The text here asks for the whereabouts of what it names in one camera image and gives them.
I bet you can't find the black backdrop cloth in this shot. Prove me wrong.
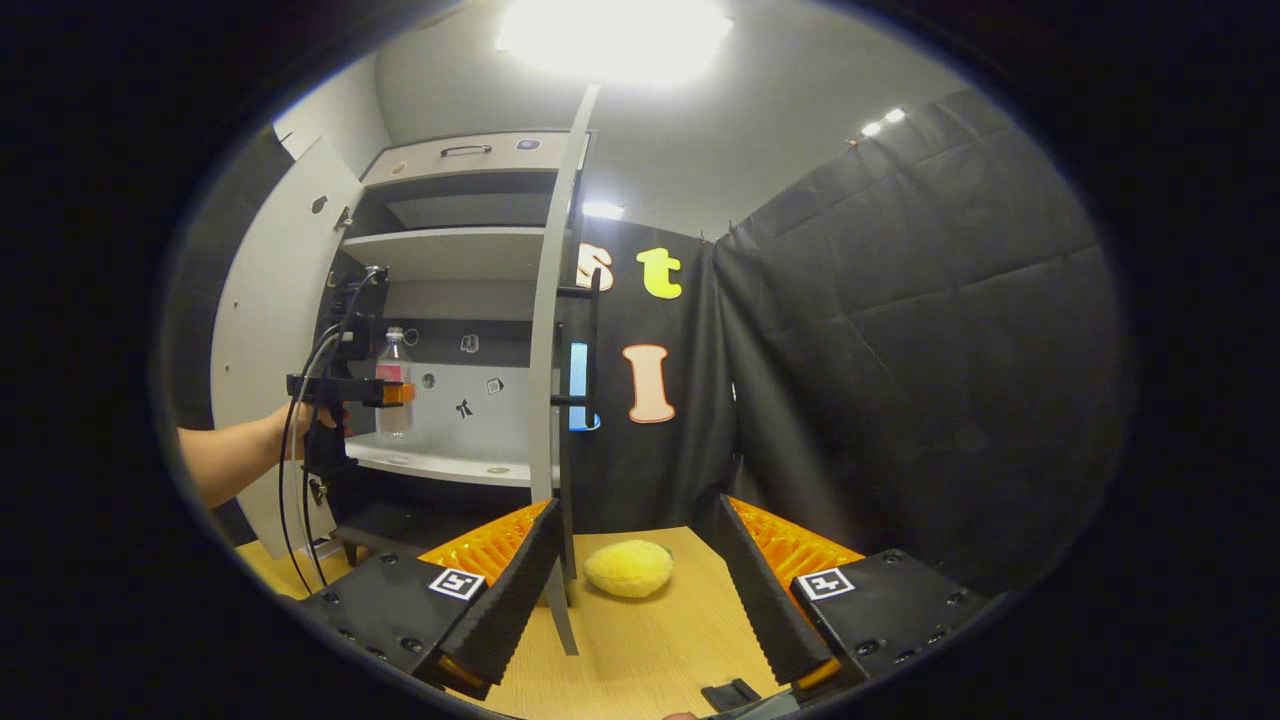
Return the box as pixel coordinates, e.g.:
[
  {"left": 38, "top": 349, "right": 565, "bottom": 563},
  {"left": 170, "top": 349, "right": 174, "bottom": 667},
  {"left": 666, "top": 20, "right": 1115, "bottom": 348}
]
[{"left": 165, "top": 88, "right": 1136, "bottom": 601}]

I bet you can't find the yellow plush toy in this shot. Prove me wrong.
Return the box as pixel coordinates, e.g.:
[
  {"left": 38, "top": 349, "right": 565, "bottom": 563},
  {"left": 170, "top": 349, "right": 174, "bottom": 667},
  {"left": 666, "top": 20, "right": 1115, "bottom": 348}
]
[{"left": 583, "top": 540, "right": 674, "bottom": 599}]

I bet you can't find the grey cabinet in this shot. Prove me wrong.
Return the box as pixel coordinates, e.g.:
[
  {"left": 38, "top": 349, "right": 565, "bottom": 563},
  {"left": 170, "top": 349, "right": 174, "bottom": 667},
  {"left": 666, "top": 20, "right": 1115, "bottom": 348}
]
[{"left": 320, "top": 130, "right": 591, "bottom": 546}]

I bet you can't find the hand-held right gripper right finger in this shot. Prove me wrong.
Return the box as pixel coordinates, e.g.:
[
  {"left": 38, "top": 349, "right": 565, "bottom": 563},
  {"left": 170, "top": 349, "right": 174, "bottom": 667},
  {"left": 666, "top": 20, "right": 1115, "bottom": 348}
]
[{"left": 718, "top": 495, "right": 986, "bottom": 701}]

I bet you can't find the black cable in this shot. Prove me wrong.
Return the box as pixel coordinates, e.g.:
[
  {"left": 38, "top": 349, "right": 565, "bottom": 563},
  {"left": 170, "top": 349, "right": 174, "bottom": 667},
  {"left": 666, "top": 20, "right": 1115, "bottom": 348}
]
[
  {"left": 300, "top": 265, "right": 391, "bottom": 589},
  {"left": 278, "top": 330, "right": 346, "bottom": 598}
]

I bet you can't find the clear bottle with pink label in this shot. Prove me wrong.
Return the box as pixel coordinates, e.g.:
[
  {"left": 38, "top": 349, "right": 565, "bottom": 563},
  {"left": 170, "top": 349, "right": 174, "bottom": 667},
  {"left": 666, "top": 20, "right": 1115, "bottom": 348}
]
[{"left": 375, "top": 326, "right": 414, "bottom": 441}]

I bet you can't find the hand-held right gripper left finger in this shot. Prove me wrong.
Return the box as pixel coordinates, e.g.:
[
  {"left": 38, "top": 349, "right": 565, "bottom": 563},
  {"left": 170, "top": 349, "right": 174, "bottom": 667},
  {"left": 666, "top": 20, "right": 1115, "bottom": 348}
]
[{"left": 300, "top": 498, "right": 566, "bottom": 701}]

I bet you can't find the large ceiling light panel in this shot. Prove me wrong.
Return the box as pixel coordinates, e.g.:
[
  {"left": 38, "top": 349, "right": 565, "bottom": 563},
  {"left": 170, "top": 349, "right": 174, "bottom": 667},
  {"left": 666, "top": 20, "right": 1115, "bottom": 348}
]
[{"left": 497, "top": 0, "right": 736, "bottom": 86}]

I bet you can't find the grey cabinet door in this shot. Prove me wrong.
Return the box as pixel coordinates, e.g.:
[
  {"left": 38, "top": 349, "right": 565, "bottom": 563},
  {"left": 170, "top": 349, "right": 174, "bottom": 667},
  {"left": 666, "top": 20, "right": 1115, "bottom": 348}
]
[
  {"left": 210, "top": 135, "right": 366, "bottom": 561},
  {"left": 528, "top": 83, "right": 603, "bottom": 656}
]

